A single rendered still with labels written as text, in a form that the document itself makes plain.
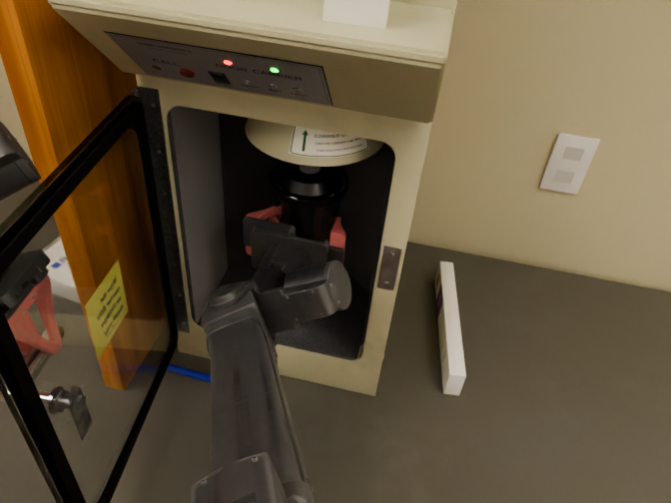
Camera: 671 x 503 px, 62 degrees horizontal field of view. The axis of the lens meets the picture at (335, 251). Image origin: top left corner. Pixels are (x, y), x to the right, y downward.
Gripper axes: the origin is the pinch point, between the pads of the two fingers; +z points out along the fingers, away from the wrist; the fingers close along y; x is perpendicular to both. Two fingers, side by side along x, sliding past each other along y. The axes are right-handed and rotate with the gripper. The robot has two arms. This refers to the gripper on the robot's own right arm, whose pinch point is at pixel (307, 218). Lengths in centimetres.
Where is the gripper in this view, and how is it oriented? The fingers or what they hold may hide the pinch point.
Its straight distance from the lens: 80.5
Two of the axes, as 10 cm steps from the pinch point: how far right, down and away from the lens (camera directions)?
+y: -9.7, -2.0, 1.3
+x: -0.7, 7.7, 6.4
